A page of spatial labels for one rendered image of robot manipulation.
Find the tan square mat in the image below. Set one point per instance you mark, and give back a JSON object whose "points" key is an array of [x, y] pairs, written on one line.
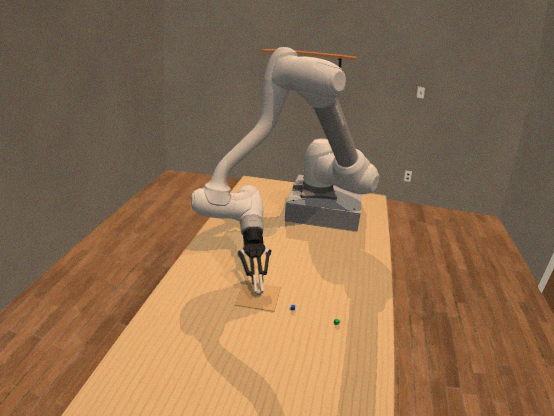
{"points": [[266, 301]]}

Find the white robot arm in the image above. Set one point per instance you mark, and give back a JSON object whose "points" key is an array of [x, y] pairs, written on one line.
{"points": [[314, 80]]}

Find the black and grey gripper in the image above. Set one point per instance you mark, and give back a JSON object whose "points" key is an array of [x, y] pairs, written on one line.
{"points": [[254, 248]]}

